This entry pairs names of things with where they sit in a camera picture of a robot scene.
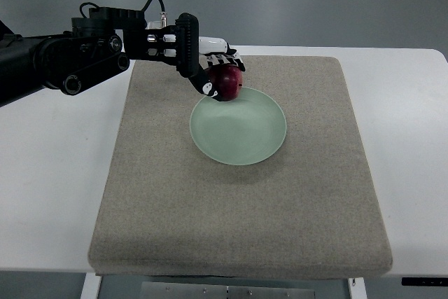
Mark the black table control panel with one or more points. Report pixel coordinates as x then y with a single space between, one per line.
425 281

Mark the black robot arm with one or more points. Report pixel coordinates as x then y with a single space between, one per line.
99 46

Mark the beige fabric cushion mat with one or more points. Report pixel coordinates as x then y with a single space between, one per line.
310 211

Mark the light green plate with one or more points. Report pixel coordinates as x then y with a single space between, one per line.
243 131

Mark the metal bracket under table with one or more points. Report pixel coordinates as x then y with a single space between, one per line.
174 290

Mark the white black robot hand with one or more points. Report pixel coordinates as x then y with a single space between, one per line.
216 51

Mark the red apple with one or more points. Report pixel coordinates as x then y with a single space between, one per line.
227 80

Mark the white table leg frame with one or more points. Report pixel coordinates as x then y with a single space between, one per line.
91 286

